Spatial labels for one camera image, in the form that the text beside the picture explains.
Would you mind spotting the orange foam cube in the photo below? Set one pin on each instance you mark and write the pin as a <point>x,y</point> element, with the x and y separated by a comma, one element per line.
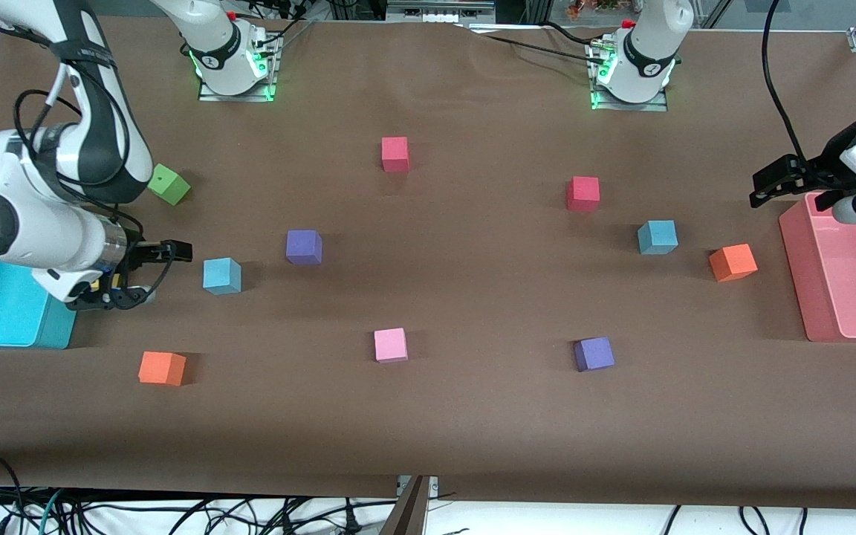
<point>161,368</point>
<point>733,262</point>

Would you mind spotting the pink plastic bin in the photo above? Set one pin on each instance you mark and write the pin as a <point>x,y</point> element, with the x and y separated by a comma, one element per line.
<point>844,297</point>

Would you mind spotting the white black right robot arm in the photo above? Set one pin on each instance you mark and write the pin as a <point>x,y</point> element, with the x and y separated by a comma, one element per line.
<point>27,223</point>

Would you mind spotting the pinkish red foam cube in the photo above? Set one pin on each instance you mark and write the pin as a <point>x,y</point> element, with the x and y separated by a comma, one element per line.
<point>394,152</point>
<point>582,192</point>

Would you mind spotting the green foam cube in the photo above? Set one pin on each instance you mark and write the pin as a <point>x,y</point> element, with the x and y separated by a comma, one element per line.
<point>168,184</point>

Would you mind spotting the purple foam cube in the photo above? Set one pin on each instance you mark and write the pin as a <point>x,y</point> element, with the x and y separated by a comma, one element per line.
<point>303,246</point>
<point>593,354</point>

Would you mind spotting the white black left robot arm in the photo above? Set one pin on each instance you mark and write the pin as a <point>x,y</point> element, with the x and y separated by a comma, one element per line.
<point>647,52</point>

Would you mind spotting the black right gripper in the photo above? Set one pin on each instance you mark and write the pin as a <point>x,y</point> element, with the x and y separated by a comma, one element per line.
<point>136,254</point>

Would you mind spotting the dark metal support bar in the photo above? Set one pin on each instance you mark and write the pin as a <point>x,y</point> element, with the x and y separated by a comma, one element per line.
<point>409,516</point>

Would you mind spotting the white power strip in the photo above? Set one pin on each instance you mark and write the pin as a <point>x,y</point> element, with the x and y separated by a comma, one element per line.
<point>435,11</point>

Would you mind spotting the silver metal bracket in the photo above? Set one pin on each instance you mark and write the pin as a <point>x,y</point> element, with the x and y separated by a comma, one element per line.
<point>434,484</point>

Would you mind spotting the light blue foam cube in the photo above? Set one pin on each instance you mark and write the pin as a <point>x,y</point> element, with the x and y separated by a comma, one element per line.
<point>657,236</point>
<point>221,275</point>

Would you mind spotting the light pink foam cube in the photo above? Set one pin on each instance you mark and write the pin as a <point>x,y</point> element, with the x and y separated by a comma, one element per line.
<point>391,344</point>

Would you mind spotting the brown table cover sheet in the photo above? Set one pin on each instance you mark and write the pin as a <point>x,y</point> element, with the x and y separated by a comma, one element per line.
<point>472,416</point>

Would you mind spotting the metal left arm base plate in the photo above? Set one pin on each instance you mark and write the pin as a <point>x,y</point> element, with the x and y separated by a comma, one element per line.
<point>628,107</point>

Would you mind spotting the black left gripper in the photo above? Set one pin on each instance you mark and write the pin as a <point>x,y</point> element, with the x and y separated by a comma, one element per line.
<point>823,170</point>

